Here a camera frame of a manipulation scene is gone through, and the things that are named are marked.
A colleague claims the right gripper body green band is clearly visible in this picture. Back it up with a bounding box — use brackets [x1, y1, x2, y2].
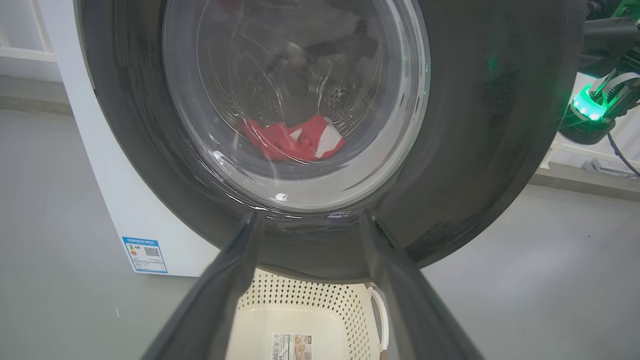
[571, 70, 640, 123]

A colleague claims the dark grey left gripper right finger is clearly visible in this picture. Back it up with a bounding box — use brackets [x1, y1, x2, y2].
[360, 209, 483, 360]

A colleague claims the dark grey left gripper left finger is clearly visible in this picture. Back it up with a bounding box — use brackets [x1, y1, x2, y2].
[141, 211, 264, 360]

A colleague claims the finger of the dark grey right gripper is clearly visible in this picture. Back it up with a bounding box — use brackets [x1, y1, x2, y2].
[580, 17, 640, 76]

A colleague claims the black round washer door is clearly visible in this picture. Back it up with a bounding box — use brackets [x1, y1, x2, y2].
[74, 0, 586, 283]

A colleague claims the red white striped garment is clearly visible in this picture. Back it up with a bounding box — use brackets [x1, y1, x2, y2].
[240, 114, 347, 162]

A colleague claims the cream perforated laundry basket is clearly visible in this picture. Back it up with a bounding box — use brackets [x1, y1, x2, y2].
[225, 267, 391, 360]

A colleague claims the basket paper label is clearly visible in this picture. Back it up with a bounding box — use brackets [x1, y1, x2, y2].
[271, 332, 313, 360]

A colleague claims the white front-load washing machine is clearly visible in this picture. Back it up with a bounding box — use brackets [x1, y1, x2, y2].
[37, 0, 221, 277]

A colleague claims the blue energy label sticker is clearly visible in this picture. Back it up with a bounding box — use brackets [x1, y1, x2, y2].
[122, 236, 169, 275]

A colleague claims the steel washer drum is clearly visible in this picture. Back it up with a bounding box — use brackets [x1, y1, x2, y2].
[197, 0, 383, 163]

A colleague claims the green camera mount plate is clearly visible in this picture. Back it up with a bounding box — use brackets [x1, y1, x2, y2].
[614, 0, 640, 22]

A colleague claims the white wall frame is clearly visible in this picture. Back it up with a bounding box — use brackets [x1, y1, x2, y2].
[539, 72, 640, 177]
[0, 0, 58, 83]

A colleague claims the thin black cable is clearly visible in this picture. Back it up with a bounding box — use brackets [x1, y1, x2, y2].
[606, 131, 640, 177]

